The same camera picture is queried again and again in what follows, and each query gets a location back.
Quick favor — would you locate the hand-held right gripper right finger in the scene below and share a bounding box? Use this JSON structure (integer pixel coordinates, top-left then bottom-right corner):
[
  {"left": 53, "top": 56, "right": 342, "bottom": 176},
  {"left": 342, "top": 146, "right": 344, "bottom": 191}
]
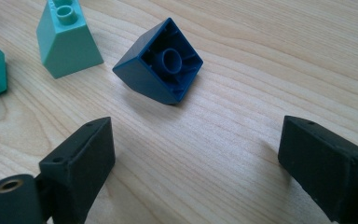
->
[{"left": 277, "top": 115, "right": 358, "bottom": 224}]

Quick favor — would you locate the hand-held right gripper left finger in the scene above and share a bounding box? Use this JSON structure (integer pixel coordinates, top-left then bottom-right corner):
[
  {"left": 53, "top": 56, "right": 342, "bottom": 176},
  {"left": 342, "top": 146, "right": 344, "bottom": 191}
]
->
[{"left": 35, "top": 116, "right": 117, "bottom": 224}]

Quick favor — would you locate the dark blue sloped toy brick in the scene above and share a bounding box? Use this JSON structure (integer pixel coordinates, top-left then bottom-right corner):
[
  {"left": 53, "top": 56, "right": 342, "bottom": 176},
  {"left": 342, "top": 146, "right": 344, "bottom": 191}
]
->
[{"left": 112, "top": 17, "right": 204, "bottom": 105}]

